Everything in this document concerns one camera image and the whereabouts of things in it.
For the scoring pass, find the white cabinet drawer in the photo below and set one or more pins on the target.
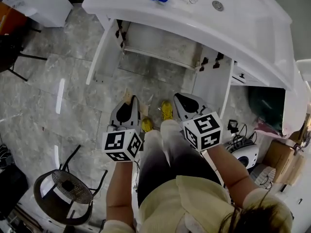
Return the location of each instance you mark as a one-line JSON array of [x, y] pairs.
[[247, 78]]

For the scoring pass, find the person's cream sweater torso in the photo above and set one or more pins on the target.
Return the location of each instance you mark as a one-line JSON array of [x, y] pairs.
[[184, 207]]

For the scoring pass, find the person's right forearm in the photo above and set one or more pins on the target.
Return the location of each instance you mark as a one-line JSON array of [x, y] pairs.
[[230, 171]]

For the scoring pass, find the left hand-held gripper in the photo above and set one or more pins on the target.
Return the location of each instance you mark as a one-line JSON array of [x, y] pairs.
[[114, 141]]

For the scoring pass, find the person's right yellow shoe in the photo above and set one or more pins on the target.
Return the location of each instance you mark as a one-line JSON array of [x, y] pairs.
[[167, 110]]

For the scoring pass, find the person's left yellow shoe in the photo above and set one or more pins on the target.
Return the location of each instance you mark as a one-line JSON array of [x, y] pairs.
[[147, 124]]

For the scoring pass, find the black power adapter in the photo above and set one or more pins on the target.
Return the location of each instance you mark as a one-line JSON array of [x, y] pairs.
[[233, 125]]

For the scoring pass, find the small white cabinet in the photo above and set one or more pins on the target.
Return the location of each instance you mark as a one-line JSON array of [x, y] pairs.
[[41, 4]]

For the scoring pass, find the black folding chair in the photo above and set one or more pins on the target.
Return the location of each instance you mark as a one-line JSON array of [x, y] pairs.
[[9, 50]]

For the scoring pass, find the wooden block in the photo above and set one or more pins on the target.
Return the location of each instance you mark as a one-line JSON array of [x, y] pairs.
[[144, 109]]

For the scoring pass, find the white cabinet door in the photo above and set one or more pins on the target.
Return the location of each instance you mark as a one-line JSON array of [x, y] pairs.
[[104, 57], [211, 88]]

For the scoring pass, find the brown cardboard box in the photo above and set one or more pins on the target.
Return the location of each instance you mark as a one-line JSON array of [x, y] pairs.
[[281, 159]]

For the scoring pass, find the dark wicker chair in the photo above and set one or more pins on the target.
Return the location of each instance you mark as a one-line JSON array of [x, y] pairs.
[[70, 186]]

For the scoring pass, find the orange jacket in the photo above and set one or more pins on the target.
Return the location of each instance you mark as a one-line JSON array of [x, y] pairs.
[[11, 18]]

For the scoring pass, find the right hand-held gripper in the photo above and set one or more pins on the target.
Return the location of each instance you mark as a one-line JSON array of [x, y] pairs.
[[204, 130]]

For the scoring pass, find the person's left forearm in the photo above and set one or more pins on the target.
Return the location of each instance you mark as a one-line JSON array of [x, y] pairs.
[[119, 190]]

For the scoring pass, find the person's legs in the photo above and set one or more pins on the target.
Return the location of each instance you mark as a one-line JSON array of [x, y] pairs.
[[165, 159]]

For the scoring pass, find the black cabinet door hinge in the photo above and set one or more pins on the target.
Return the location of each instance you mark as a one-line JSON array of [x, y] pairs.
[[123, 41], [218, 61], [203, 64], [119, 30]]

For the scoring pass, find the white round device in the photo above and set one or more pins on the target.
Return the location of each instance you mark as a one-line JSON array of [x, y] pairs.
[[245, 154]]

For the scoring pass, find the white bathtub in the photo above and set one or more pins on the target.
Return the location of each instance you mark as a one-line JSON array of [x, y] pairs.
[[296, 101]]

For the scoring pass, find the person's yellow shoe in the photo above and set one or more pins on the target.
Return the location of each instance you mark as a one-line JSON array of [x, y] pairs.
[[167, 110], [147, 124]]

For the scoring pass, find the pink towel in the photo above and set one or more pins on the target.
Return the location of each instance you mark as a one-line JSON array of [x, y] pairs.
[[269, 130]]

